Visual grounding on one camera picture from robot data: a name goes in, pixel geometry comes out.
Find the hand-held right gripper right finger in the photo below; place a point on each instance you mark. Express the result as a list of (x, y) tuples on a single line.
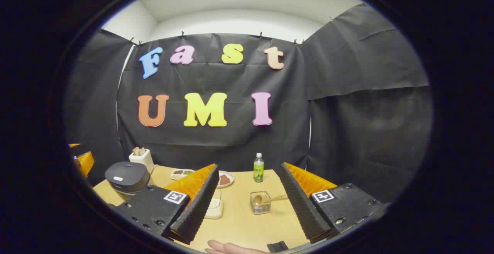
[(301, 207)]

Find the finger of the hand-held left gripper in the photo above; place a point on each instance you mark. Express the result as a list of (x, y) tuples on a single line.
[(74, 145), (85, 163)]

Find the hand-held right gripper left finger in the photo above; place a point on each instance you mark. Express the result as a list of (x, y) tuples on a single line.
[(198, 207)]

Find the black and silver rice cooker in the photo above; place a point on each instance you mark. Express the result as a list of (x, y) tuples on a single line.
[(127, 176)]

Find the white utensil holder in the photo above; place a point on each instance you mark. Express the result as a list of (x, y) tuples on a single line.
[(142, 160)]

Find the clear glass bowl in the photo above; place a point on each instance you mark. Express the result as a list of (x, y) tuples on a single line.
[(218, 194)]

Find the white divided grain dish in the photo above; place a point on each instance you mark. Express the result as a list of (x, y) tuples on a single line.
[(182, 174)]

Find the brown meat piece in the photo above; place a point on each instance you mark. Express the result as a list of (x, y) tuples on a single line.
[(224, 180)]

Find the white round plate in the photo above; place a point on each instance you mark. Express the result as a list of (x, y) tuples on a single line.
[(230, 178)]

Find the green label drink bottle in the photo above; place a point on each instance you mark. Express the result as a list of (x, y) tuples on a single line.
[(258, 169)]

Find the black backdrop cloth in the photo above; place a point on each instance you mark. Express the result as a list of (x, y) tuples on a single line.
[(231, 142)]

